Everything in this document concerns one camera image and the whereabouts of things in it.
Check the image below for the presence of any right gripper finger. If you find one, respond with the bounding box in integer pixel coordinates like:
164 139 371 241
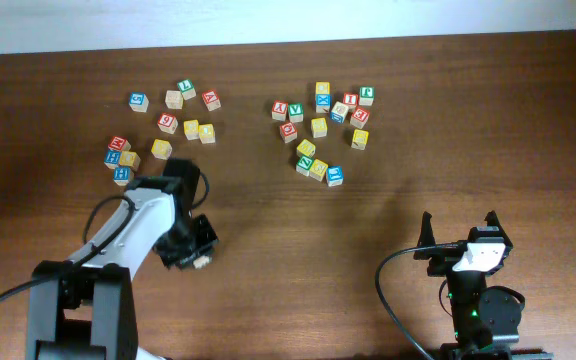
484 211 502 235
417 211 436 247

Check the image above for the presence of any green R wooden block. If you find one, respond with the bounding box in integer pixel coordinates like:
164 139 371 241
193 255 212 269

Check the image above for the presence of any yellow S wooden block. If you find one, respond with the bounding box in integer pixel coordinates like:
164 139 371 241
151 139 172 160

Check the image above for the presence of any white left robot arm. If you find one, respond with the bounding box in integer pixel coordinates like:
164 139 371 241
25 174 218 359

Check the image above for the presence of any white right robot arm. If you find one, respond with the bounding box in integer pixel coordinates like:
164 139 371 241
414 211 554 360

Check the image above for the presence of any blue H wooden block front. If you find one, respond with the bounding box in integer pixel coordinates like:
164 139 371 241
113 166 134 186

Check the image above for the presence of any blue h wooden block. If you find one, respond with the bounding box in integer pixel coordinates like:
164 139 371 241
113 166 134 186
104 150 121 169

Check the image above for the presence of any yellow O wooden block left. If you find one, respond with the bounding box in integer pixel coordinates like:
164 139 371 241
119 151 141 171

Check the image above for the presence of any blue U wooden block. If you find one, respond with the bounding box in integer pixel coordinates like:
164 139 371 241
326 166 344 187

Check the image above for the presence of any blue H wooden block back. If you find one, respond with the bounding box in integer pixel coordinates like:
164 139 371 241
104 150 121 169

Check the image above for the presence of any yellow O block 2 side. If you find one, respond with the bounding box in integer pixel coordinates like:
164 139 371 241
198 124 216 144

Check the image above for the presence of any yellow right wooden block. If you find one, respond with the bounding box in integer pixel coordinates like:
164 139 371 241
351 129 369 150

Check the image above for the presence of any red M wooden block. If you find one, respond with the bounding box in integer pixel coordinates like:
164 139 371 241
108 136 131 152

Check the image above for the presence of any yellow wooden block X side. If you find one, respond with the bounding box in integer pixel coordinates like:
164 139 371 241
183 119 199 141

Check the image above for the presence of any red 6 wooden block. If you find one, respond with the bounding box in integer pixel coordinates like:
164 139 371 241
157 113 178 134

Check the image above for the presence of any yellow G wooden block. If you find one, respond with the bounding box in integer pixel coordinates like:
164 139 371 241
309 159 328 182

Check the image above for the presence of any red E wooden block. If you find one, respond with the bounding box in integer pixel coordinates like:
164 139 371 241
350 107 370 129

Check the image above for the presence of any green Z wooden block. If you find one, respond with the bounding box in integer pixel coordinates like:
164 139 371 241
296 155 314 177

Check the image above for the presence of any plain picture wooden block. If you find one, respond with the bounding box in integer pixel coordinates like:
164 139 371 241
165 90 184 110

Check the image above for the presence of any yellow W wooden block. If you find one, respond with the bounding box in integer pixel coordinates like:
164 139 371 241
296 139 316 158

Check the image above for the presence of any blue tilted wooden block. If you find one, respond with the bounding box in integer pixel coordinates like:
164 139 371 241
329 102 349 124

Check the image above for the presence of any blue 5 wooden block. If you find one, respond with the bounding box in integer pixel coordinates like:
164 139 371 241
129 92 149 113

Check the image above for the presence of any yellow centre wooden block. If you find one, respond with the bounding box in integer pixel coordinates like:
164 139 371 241
311 117 328 138

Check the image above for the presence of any green J wooden block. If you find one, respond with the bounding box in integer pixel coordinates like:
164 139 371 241
359 86 375 106

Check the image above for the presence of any red I wooden block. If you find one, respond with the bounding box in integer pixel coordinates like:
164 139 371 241
342 93 359 111

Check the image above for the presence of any red Q wooden block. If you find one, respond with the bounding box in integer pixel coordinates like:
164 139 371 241
279 122 298 143

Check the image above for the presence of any green L wooden block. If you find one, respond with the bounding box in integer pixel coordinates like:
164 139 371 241
177 79 197 101

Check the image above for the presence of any red Y wooden block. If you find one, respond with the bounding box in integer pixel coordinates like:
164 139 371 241
271 101 288 121

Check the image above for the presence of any blue X wooden block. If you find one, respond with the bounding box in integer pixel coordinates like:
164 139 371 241
315 94 331 113

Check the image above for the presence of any green V wooden block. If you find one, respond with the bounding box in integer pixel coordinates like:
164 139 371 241
288 103 304 123

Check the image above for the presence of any yellow top stacked block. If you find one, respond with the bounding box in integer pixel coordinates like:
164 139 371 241
315 81 331 95

